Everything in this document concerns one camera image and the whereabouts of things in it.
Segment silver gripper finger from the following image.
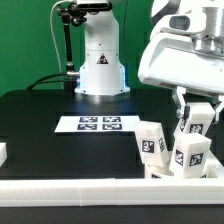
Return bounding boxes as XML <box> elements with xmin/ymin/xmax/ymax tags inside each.
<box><xmin>213</xmin><ymin>101</ymin><xmax>224</xmax><ymax>124</ymax></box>
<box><xmin>172</xmin><ymin>86</ymin><xmax>190</xmax><ymax>119</ymax></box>

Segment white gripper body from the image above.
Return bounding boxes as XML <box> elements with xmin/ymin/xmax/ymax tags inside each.
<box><xmin>138</xmin><ymin>6</ymin><xmax>224</xmax><ymax>95</ymax></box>

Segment white round stool seat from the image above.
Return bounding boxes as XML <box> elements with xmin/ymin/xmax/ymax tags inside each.
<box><xmin>144</xmin><ymin>153</ymin><xmax>213</xmax><ymax>179</ymax></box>

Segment white L-shaped fence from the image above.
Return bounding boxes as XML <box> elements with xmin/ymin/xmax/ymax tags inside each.
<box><xmin>0</xmin><ymin>154</ymin><xmax>224</xmax><ymax>207</ymax></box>

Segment white marker sheet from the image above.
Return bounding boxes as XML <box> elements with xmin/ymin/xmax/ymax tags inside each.
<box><xmin>55</xmin><ymin>115</ymin><xmax>140</xmax><ymax>133</ymax></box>

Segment white block at left edge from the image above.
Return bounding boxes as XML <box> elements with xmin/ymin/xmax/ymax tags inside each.
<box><xmin>0</xmin><ymin>143</ymin><xmax>7</xmax><ymax>167</ymax></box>

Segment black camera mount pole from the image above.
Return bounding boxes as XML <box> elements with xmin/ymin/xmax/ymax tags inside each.
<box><xmin>57</xmin><ymin>3</ymin><xmax>87</xmax><ymax>92</ymax></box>

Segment white cable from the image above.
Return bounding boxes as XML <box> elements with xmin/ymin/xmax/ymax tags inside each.
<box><xmin>49</xmin><ymin>0</ymin><xmax>72</xmax><ymax>74</ymax></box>

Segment black cables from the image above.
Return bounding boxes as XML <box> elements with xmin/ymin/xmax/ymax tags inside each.
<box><xmin>26</xmin><ymin>73</ymin><xmax>80</xmax><ymax>91</ymax></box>

